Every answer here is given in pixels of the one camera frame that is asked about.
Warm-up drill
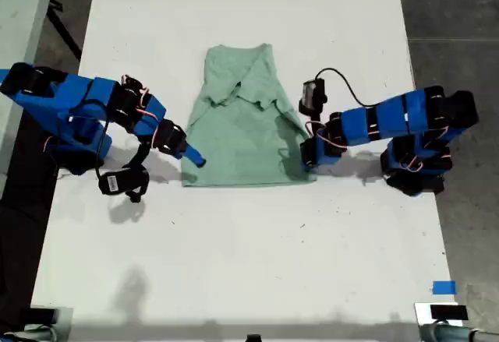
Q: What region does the pale green t-shirt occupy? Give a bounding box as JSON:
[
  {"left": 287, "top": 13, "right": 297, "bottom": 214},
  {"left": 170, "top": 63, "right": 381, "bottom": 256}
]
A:
[{"left": 181, "top": 43, "right": 317, "bottom": 189}]

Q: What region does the black stand leg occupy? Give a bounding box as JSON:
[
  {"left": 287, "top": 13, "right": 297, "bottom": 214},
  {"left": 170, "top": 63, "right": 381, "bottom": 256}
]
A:
[{"left": 45, "top": 1, "right": 83, "bottom": 62}]

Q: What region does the blue tape strip on table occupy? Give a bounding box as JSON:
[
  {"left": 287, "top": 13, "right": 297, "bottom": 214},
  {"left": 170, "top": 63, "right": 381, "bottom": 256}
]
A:
[{"left": 432, "top": 280, "right": 457, "bottom": 295}]

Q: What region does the white flat box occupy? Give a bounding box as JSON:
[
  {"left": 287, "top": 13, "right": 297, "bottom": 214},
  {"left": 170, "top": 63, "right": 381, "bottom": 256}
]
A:
[{"left": 413, "top": 301, "right": 465, "bottom": 327}]

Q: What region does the pale side bench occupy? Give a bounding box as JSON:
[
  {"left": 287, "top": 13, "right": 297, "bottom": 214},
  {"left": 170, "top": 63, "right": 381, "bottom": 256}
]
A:
[{"left": 0, "top": 0, "right": 58, "bottom": 199}]

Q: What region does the small black box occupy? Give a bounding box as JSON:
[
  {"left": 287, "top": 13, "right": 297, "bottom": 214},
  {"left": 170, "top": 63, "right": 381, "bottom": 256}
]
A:
[
  {"left": 430, "top": 305, "right": 469, "bottom": 322},
  {"left": 27, "top": 308, "right": 59, "bottom": 326}
]

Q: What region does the pale grey box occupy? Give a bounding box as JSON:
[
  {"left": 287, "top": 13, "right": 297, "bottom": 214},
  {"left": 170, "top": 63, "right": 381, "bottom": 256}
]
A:
[{"left": 23, "top": 305, "right": 74, "bottom": 342}]

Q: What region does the grey-green cloth bundle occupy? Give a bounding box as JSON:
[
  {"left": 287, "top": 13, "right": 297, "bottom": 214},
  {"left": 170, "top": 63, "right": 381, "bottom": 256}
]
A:
[
  {"left": 419, "top": 320, "right": 499, "bottom": 342},
  {"left": 0, "top": 324, "right": 55, "bottom": 342}
]

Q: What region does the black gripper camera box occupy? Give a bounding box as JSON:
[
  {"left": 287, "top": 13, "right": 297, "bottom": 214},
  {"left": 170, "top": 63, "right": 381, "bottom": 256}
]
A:
[
  {"left": 96, "top": 165, "right": 151, "bottom": 203},
  {"left": 298, "top": 78, "right": 327, "bottom": 117}
]

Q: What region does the black camera cable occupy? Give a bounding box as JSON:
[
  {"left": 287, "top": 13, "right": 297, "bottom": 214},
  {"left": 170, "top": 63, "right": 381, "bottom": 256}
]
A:
[
  {"left": 94, "top": 122, "right": 111, "bottom": 179},
  {"left": 314, "top": 68, "right": 375, "bottom": 108}
]

